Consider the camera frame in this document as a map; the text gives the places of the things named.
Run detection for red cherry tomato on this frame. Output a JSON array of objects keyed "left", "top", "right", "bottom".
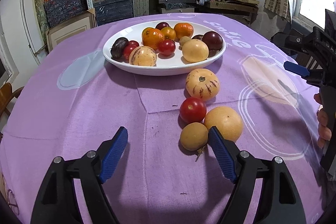
[
  {"left": 128, "top": 40, "right": 139, "bottom": 47},
  {"left": 157, "top": 39, "right": 176, "bottom": 56},
  {"left": 179, "top": 97, "right": 207, "bottom": 123},
  {"left": 123, "top": 44, "right": 137, "bottom": 62}
]

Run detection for striped pepino melon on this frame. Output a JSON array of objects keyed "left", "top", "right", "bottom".
[
  {"left": 186, "top": 69, "right": 221, "bottom": 101},
  {"left": 129, "top": 46, "right": 157, "bottom": 67}
]

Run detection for dark purple plum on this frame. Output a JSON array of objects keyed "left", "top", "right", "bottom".
[{"left": 202, "top": 31, "right": 223, "bottom": 51}]

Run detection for dark wrinkled purple fruit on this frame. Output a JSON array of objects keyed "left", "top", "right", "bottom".
[{"left": 110, "top": 37, "right": 129, "bottom": 59}]

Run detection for large yellow passion fruit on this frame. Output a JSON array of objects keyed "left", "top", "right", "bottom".
[{"left": 182, "top": 39, "right": 209, "bottom": 63}]

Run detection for dark passion fruit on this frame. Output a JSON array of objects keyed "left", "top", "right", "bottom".
[{"left": 192, "top": 35, "right": 203, "bottom": 40}]

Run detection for large mandarin orange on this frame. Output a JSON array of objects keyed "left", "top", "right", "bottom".
[{"left": 142, "top": 27, "right": 165, "bottom": 51}]

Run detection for small tan longan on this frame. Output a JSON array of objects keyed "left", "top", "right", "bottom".
[{"left": 179, "top": 36, "right": 191, "bottom": 48}]

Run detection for yellow orange tomato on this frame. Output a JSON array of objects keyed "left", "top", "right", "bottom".
[{"left": 161, "top": 27, "right": 176, "bottom": 41}]

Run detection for small mandarin orange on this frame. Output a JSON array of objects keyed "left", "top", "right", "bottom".
[{"left": 174, "top": 23, "right": 194, "bottom": 42}]

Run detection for red plum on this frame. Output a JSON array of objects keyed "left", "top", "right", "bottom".
[{"left": 155, "top": 22, "right": 169, "bottom": 30}]

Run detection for person's right hand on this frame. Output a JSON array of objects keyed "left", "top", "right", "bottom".
[{"left": 314, "top": 94, "right": 332, "bottom": 148}]

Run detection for dark wooden chair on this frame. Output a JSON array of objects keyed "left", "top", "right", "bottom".
[{"left": 270, "top": 28, "right": 323, "bottom": 69}]

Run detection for purple printed tablecloth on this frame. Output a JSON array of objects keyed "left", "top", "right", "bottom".
[{"left": 1, "top": 14, "right": 326, "bottom": 223}]

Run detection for white oval plate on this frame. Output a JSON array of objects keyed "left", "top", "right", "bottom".
[{"left": 102, "top": 20, "right": 227, "bottom": 76}]

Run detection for eyeglasses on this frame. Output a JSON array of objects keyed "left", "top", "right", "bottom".
[{"left": 5, "top": 189, "right": 20, "bottom": 216}]

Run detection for framed picture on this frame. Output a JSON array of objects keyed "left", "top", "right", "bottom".
[{"left": 46, "top": 9, "right": 97, "bottom": 52}]

